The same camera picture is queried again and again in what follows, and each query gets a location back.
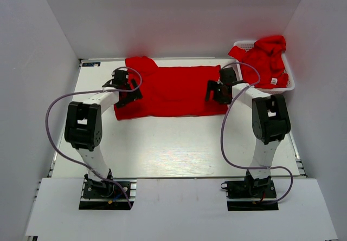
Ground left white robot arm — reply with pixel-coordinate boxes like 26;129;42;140
65;67;143;197

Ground white plastic basket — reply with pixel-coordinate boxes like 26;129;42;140
233;40;295;94

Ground red t shirt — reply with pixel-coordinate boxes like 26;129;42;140
114;56;228;120

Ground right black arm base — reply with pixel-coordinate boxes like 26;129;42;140
220;180;279;212

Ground red t shirts in basket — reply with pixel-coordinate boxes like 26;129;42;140
228;35;289;89

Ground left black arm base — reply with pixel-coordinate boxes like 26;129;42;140
79;179;137;211

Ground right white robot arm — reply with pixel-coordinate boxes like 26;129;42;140
205;66;291;197

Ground blue table label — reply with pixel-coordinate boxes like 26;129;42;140
81;62;101;67

